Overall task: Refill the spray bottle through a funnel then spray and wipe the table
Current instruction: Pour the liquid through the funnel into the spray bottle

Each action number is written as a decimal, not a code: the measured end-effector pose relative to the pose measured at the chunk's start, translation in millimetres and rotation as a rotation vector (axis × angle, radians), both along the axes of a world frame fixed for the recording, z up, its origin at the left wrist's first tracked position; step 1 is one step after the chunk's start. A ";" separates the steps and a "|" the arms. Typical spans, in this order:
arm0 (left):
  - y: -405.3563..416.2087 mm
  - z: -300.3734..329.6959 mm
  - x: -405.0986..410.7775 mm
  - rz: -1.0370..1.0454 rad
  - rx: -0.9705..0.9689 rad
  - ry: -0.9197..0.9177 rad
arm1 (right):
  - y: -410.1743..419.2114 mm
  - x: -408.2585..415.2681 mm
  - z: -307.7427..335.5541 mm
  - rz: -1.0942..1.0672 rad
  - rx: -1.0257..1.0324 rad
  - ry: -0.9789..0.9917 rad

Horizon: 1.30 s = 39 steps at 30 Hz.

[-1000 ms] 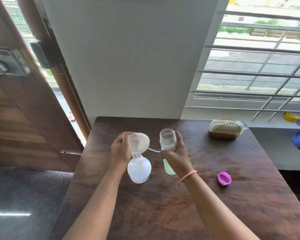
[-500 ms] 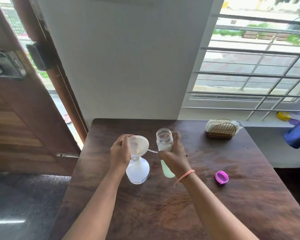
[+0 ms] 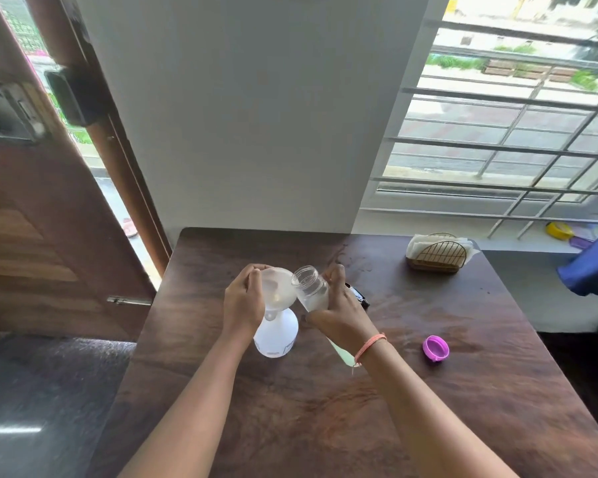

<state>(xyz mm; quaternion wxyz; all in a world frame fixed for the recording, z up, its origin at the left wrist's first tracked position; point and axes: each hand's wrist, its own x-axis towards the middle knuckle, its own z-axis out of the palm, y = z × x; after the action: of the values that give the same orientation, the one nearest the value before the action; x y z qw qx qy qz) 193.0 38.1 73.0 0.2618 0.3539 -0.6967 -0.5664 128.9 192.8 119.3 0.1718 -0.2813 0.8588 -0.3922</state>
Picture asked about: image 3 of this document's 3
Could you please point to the purple plastic container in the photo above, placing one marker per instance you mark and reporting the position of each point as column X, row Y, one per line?
column 582, row 242

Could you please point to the purple bottle cap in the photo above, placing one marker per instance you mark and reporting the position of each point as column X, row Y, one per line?
column 435, row 348

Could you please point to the person's left fingers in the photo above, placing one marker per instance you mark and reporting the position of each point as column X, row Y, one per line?
column 253, row 277

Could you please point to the brown wooden door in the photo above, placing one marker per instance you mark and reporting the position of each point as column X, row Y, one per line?
column 35, row 233

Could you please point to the metal door lock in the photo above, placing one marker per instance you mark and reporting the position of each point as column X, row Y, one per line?
column 2, row 114

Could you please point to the person's right thumb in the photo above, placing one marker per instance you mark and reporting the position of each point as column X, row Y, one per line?
column 317, row 319

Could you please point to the person's right hand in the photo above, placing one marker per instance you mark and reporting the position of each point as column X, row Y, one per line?
column 346, row 323

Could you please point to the black lock strike box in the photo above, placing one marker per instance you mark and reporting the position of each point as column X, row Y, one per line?
column 74, row 97

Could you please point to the black spray nozzle head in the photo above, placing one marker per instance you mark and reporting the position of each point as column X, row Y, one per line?
column 359, row 296

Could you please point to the person's right forearm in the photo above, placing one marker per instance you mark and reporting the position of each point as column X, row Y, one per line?
column 423, row 413

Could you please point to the orange thread wristband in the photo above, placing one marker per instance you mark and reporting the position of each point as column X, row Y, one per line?
column 368, row 345

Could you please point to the pink slippers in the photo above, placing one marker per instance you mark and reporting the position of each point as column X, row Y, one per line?
column 130, row 227

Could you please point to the white metal window grille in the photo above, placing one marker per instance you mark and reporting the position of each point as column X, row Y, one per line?
column 508, row 144

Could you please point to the yellow round container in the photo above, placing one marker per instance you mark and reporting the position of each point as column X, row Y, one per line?
column 559, row 230

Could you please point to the person's left forearm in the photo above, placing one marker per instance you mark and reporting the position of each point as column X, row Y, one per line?
column 194, row 413

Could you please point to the metal door latch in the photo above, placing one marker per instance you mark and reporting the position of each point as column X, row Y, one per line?
column 128, row 301

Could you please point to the person's left hand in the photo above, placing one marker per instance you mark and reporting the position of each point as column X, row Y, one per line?
column 240, row 306

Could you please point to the white translucent spray bottle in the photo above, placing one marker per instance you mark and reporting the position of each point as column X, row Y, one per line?
column 276, row 338

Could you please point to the brown wooden door frame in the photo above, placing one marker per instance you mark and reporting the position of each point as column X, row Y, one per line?
column 114, row 159

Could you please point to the blue cloth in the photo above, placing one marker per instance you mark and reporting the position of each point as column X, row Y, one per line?
column 593, row 266

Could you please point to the white paper napkins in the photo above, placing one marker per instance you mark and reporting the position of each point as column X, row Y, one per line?
column 421, row 242

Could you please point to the clear plastic bottle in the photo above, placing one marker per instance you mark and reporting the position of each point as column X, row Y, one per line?
column 311, row 291

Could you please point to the white plastic funnel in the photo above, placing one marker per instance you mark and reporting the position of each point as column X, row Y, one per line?
column 279, row 288

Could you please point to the wooden planter boxes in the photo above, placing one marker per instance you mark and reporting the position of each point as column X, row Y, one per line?
column 528, row 70

